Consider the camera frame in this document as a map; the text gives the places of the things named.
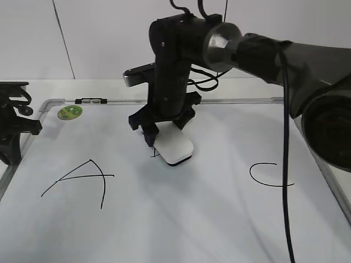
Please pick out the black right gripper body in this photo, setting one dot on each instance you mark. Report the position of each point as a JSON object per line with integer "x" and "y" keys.
{"x": 167, "y": 96}

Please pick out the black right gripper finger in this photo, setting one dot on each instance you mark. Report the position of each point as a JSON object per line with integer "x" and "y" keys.
{"x": 184, "y": 118}
{"x": 150, "y": 132}

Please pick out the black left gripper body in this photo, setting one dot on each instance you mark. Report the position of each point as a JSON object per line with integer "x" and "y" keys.
{"x": 15, "y": 109}

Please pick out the white whiteboard eraser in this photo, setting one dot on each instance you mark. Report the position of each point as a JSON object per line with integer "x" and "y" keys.
{"x": 172, "y": 144}

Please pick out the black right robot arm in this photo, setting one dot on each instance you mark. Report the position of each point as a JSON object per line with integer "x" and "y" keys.
{"x": 316, "y": 79}

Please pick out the green round magnet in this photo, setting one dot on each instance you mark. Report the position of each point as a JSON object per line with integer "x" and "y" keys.
{"x": 68, "y": 113}

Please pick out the black silver marker pen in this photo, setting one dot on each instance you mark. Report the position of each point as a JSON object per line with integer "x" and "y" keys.
{"x": 90, "y": 101}

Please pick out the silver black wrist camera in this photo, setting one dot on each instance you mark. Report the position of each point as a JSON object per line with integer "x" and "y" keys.
{"x": 139, "y": 75}

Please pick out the white whiteboard with grey frame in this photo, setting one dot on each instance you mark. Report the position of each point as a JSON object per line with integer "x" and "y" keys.
{"x": 90, "y": 190}

